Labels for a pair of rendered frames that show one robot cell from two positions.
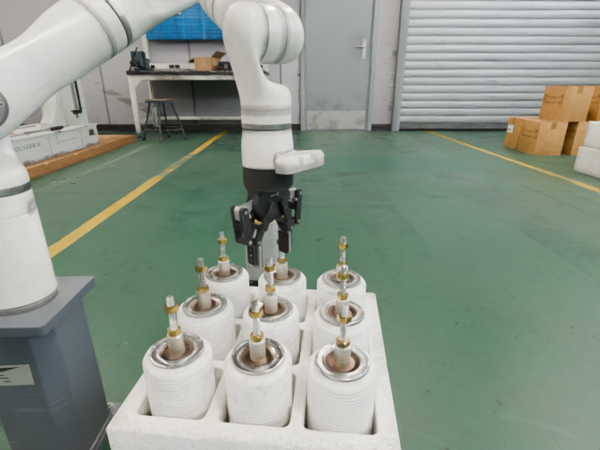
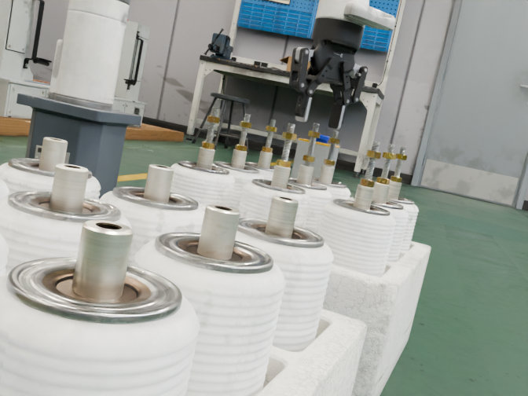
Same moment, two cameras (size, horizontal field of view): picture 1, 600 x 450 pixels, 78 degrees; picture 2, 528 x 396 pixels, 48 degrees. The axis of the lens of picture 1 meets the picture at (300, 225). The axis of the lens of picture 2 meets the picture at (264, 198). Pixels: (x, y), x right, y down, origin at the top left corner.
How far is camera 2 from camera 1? 0.47 m
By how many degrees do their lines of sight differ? 19
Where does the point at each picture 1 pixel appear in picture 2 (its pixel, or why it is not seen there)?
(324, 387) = (335, 211)
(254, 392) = (265, 203)
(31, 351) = (78, 139)
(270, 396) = not seen: hidden behind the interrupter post
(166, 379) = (188, 175)
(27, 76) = not seen: outside the picture
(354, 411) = (359, 244)
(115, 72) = (185, 58)
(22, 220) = (115, 24)
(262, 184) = (329, 32)
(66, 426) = not seen: hidden behind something
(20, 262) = (100, 60)
